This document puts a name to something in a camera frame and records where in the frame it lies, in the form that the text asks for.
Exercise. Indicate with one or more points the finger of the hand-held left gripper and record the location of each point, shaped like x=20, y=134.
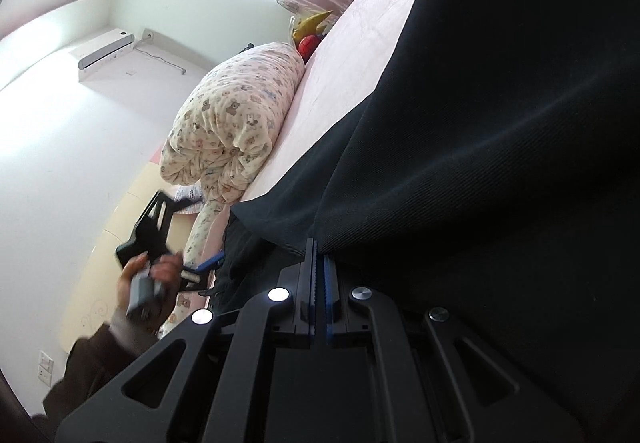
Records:
x=192, y=277
x=207, y=264

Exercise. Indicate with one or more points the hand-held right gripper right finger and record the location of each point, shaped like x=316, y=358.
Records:
x=328, y=283

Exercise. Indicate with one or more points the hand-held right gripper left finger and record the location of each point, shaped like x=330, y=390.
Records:
x=312, y=273

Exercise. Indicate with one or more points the black pants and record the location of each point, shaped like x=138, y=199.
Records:
x=475, y=133

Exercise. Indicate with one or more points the person's left forearm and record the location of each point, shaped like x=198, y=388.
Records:
x=85, y=373

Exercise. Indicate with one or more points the person's left hand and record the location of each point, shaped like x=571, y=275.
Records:
x=171, y=275

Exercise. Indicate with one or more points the bear printed quilt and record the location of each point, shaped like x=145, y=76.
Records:
x=235, y=113

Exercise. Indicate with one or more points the white air conditioner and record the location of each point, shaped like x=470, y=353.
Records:
x=105, y=54

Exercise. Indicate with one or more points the pink bed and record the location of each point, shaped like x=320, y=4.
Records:
x=350, y=73

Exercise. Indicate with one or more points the red toy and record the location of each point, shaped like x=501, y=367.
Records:
x=309, y=45

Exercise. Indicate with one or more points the white wall switch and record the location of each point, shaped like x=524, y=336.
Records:
x=46, y=368

